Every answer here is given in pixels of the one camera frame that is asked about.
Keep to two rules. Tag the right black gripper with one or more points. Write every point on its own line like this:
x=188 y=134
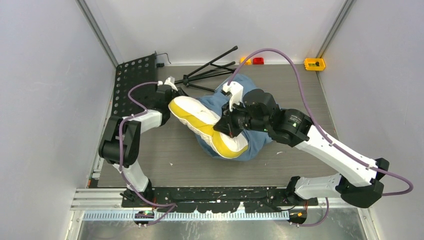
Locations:
x=225 y=124

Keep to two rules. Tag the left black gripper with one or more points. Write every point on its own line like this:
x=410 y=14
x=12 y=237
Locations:
x=179 y=93

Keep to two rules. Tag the blue pillowcase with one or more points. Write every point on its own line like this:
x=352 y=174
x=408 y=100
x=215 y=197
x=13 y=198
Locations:
x=256 y=140

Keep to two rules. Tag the white pillow with yellow band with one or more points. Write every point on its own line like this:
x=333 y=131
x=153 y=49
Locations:
x=201 y=120

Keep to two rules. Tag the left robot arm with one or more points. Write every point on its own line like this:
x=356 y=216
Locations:
x=120 y=143

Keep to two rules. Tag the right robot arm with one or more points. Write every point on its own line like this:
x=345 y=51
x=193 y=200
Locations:
x=358 y=178

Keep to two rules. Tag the black perforated music stand tray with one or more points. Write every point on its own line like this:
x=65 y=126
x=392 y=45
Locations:
x=128 y=75

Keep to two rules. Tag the black folding tripod stand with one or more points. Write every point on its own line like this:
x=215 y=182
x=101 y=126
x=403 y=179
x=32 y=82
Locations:
x=208 y=70

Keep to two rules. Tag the red toy brick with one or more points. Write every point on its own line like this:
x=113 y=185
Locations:
x=258 y=61

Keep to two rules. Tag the orange yellow toy brick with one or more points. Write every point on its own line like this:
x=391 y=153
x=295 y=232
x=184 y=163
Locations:
x=245 y=61

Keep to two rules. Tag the yellow toy block with knob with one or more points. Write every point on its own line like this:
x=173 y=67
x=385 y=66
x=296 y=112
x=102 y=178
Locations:
x=314 y=64

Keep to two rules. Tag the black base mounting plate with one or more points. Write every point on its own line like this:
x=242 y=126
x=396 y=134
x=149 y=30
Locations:
x=254 y=199

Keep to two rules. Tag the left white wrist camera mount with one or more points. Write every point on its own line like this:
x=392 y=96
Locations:
x=170 y=81

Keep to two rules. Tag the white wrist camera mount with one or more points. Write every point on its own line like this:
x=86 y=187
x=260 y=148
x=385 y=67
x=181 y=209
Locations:
x=235 y=90
x=170 y=81

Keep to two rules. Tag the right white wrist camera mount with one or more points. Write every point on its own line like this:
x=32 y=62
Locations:
x=235 y=90

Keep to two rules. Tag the aluminium rail frame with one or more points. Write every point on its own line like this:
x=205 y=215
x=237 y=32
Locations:
x=97 y=214

